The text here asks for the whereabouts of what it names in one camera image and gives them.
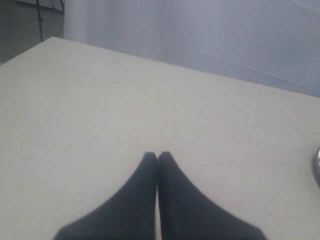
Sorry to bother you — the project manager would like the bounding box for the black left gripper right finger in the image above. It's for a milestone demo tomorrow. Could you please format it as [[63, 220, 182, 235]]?
[[157, 151, 266, 240]]

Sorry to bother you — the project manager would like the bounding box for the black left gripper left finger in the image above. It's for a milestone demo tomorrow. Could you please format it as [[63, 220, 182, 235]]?
[[55, 152, 158, 240]]

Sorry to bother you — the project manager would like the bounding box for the round silver metal plate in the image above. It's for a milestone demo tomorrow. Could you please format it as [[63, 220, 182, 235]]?
[[311, 148, 320, 188]]

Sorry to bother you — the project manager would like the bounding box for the black hanging cable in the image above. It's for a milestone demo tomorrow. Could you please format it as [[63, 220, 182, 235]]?
[[35, 0, 45, 42]]

